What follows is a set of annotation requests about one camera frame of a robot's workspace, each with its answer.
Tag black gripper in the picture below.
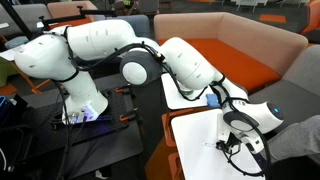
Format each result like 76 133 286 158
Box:
216 134 243 156

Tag white side table top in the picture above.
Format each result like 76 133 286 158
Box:
170 108 266 180
160 73 218 111

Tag blue sponge block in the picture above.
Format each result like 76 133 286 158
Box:
205 93 221 110

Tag person in grey sweater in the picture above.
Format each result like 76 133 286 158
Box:
266 114 320 165

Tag grey sofa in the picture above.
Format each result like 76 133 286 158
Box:
248 44 320 136

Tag orange and beige sofa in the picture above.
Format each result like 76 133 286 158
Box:
153 12 310 95

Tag black robot cart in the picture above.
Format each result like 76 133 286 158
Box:
0 73 145 180

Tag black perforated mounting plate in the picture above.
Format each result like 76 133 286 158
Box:
49 84 140 145

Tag blue grey armchair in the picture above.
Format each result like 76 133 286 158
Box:
105 14 152 38

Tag orange chair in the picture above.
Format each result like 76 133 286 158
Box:
299 0 320 35

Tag beige armchair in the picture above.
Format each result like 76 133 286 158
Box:
46 0 100 22

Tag orange table base frame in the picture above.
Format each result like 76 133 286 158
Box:
161 108 195 149
167 151 185 180

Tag orange handled black clamp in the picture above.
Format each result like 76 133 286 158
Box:
118 109 140 123
114 84 135 95

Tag black power cables bundle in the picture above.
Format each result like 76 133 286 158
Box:
51 83 89 180

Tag black camera stand bar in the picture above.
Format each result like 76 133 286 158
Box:
37 5 118 26

